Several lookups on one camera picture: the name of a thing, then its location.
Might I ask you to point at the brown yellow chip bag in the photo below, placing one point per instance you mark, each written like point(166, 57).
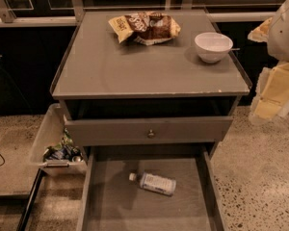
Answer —
point(146, 28)

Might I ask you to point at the blue plastic bottle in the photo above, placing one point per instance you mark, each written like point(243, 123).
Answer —
point(154, 183)

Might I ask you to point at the clear plastic trash bin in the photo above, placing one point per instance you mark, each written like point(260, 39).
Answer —
point(50, 133)

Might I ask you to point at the grey top drawer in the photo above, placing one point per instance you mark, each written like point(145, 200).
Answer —
point(90, 132)

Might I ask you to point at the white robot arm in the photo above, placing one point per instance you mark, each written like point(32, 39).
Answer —
point(278, 40)

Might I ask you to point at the grey drawer cabinet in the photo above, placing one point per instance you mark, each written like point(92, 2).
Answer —
point(101, 78)

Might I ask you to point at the open grey middle drawer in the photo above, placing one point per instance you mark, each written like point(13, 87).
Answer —
point(111, 202)

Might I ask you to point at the crumpled cans and wrappers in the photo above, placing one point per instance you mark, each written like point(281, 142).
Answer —
point(64, 150)

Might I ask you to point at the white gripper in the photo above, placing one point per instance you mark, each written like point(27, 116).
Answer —
point(285, 33)

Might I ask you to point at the round brass drawer knob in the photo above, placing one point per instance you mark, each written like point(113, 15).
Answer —
point(150, 134)

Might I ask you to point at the white bowl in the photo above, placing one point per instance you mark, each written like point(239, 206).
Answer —
point(212, 47)

